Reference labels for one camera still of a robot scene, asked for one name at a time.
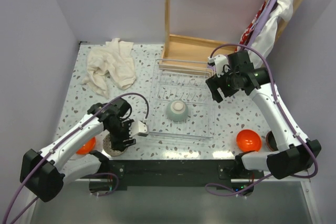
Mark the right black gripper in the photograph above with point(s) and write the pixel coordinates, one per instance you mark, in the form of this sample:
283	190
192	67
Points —
214	83

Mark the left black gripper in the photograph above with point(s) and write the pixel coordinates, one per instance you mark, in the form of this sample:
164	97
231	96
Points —
122	135

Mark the brown patterned bowl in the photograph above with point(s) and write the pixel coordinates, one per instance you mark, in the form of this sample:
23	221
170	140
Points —
107	147

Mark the orange bowl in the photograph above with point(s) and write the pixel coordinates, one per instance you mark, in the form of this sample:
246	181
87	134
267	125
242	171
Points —
87	148
248	140

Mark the white wire dish rack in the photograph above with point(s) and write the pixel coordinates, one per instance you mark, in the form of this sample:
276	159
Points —
188	85

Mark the pale green bowl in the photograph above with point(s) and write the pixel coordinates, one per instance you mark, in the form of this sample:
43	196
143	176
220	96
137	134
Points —
177	111

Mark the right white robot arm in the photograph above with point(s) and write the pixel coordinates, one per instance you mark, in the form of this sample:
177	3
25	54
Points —
294	151

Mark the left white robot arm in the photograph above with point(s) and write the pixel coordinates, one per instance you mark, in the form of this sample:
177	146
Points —
45	172

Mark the cream crumpled cloth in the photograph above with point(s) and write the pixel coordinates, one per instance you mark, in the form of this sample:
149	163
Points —
112	59

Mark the wooden tray stand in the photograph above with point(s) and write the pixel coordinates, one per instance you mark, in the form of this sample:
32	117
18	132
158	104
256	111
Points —
193	50

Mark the black glossy bowl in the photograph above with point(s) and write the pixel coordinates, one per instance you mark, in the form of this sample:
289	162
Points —
270	142

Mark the white hanging cloth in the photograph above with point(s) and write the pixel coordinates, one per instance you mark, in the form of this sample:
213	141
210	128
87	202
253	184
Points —
265	40

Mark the red white patterned cloth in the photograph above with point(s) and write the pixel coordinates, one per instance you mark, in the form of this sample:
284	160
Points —
252	27

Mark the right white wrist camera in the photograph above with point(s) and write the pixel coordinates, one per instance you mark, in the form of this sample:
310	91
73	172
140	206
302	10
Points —
217	63

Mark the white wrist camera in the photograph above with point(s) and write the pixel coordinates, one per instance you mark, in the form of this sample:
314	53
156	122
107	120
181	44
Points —
217	63
138	128

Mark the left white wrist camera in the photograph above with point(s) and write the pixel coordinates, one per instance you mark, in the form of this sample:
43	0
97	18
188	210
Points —
138	128

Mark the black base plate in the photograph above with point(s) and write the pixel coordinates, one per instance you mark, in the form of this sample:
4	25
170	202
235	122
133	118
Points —
171	173

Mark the aluminium rail frame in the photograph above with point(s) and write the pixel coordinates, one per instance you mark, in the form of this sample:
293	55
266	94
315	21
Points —
286	201

